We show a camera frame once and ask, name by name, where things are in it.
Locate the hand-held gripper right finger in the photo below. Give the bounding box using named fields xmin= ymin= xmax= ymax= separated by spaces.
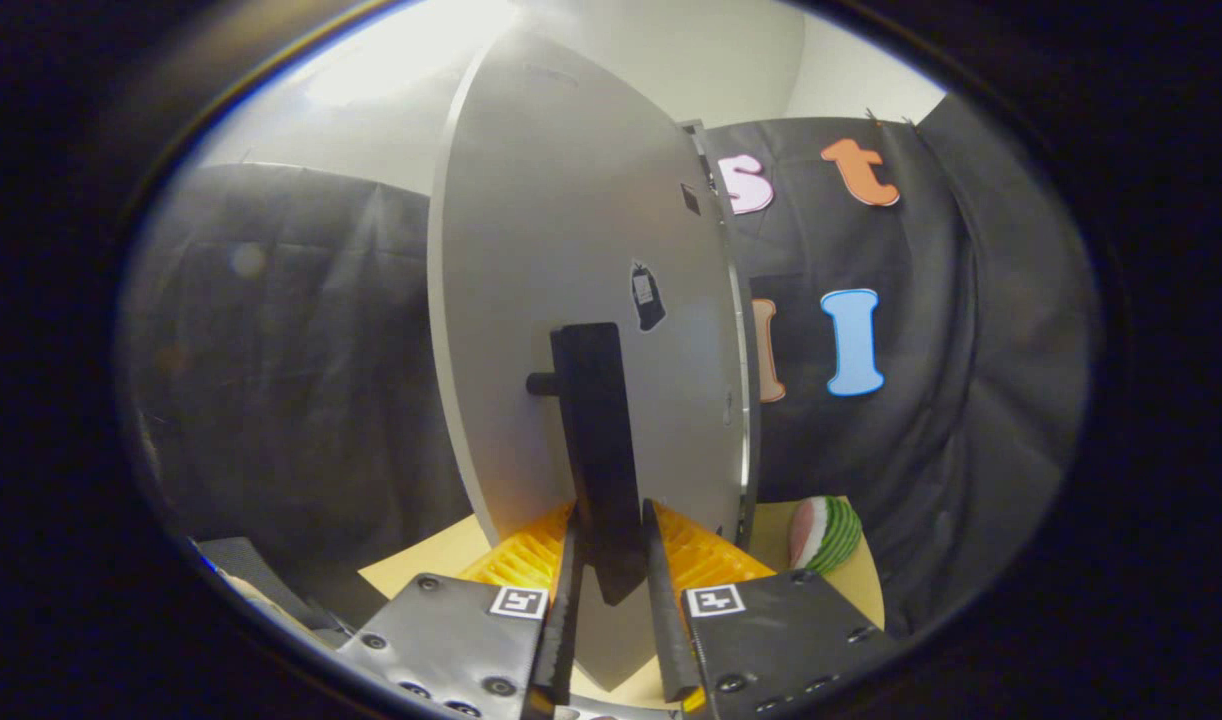
xmin=639 ymin=497 xmax=904 ymax=720

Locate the grey shoe cabinet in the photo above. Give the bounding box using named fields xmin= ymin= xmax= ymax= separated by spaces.
xmin=679 ymin=118 xmax=765 ymax=553

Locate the black backdrop cloth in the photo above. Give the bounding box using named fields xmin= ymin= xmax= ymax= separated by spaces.
xmin=116 ymin=92 xmax=1102 ymax=641

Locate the watermelon slice toy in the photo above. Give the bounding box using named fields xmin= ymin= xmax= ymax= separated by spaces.
xmin=788 ymin=495 xmax=864 ymax=576

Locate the white shoe cabinet door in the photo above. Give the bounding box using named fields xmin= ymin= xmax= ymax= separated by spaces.
xmin=428 ymin=28 xmax=752 ymax=693

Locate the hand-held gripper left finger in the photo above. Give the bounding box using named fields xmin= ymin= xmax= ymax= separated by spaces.
xmin=334 ymin=500 xmax=588 ymax=720

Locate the black door handle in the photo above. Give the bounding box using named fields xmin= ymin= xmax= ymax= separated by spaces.
xmin=526 ymin=322 xmax=650 ymax=607

